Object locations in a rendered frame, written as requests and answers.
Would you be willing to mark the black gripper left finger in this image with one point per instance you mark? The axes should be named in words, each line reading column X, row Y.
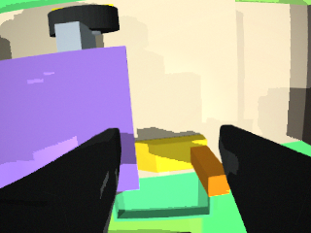
column 73, row 194

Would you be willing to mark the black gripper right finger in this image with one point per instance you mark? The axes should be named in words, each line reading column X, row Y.
column 270, row 183

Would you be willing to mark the yellow wheel chock with orange handle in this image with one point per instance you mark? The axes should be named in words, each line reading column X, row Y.
column 182, row 153

